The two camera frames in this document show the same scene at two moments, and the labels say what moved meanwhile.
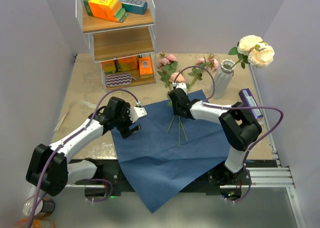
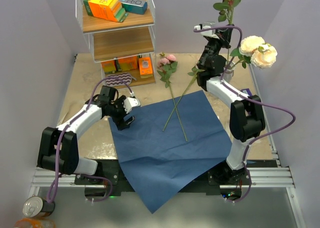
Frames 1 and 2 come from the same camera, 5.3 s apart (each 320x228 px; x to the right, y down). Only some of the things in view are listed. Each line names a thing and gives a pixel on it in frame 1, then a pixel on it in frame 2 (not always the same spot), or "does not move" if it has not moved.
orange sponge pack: x=105 y=6 does not move
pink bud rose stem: x=188 y=89 → x=193 y=75
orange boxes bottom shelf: x=145 y=67 does not move
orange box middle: x=128 y=63 does not move
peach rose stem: x=171 y=123 → x=229 y=2
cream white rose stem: x=251 y=49 does not move
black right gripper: x=176 y=112 → x=224 y=35
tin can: x=45 y=208 does not move
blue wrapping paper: x=170 y=152 does not move
